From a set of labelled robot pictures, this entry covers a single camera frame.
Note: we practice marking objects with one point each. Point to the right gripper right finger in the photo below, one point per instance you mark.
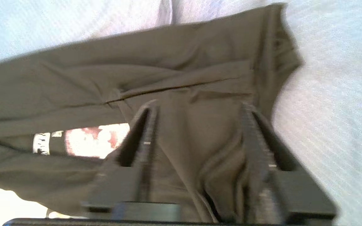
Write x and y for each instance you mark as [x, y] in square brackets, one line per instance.
[289, 188]

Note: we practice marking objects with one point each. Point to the dark olive printed garment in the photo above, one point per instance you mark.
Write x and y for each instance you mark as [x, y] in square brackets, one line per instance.
[184, 72]

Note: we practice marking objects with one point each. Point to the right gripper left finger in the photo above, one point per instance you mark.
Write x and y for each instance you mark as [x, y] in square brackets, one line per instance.
[121, 182]

